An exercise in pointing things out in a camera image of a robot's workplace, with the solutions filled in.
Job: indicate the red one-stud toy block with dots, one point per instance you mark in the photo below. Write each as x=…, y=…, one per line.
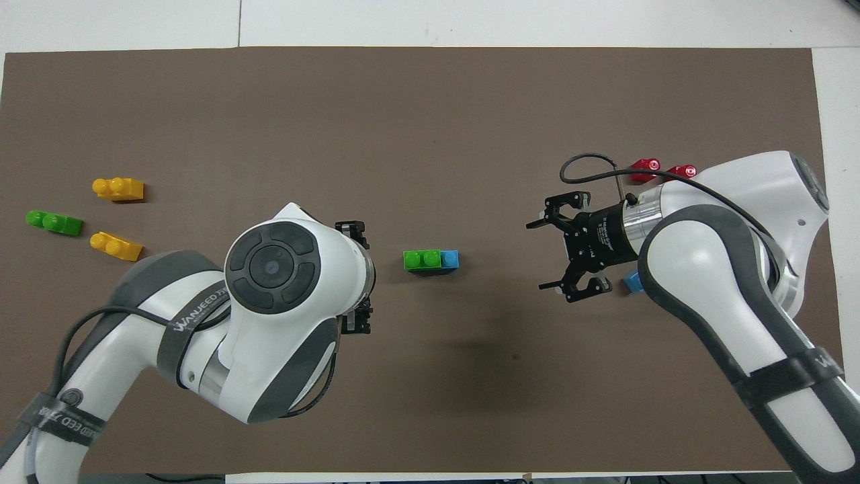
x=680, y=171
x=643, y=168

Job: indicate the green two-stud toy block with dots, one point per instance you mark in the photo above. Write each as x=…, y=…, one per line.
x=422, y=260
x=55, y=223

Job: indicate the brown table mat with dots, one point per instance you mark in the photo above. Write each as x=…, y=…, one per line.
x=430, y=134

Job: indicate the blue three-stud toy block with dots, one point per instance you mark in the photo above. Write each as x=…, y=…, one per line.
x=450, y=259
x=633, y=283

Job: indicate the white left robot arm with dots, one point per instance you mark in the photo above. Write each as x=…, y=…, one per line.
x=269, y=376

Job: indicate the yellow two-stud toy block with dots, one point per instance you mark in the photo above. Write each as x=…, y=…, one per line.
x=115, y=247
x=119, y=190

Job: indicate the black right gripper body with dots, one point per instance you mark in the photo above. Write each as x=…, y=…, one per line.
x=601, y=238

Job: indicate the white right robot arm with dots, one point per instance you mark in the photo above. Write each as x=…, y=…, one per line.
x=692, y=269

